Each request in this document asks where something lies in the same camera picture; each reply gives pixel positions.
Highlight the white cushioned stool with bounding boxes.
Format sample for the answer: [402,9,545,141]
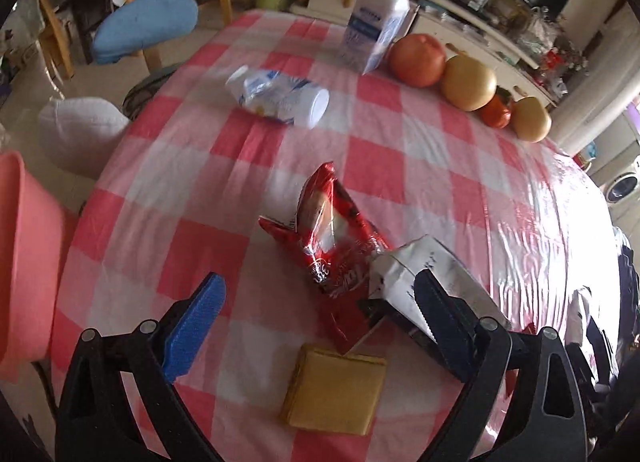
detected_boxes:
[37,98,130,180]

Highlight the small yellow pear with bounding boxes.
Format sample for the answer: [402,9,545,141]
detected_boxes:
[510,96,552,142]

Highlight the pink checkered tablecloth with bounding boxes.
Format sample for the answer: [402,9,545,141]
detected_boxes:
[51,11,620,461]

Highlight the grey milk carton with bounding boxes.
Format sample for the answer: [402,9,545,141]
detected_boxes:
[357,233,514,351]

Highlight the white washing machine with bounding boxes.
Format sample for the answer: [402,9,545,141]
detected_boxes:
[589,140,639,234]

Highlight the small orange persimmon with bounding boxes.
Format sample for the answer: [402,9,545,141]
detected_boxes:
[477,87,513,129]

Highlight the red apple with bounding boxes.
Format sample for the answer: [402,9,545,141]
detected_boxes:
[387,34,447,88]

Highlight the red snack wrapper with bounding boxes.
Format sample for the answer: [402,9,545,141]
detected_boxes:
[258,162,390,355]

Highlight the tall white milk carton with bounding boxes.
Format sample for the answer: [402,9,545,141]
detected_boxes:
[340,0,410,75]

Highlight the pink plastic basin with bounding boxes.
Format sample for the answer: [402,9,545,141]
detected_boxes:
[1,151,77,382]

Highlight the crushed white plastic bottle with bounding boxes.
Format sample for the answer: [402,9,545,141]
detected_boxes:
[226,66,330,129]

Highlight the white TV cabinet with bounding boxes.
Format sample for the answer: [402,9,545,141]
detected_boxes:
[290,0,556,107]

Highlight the blue cushioned stool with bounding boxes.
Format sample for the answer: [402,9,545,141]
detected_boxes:
[91,0,198,65]

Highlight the yellow square sponge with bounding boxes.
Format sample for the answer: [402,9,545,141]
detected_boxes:
[280,344,387,436]

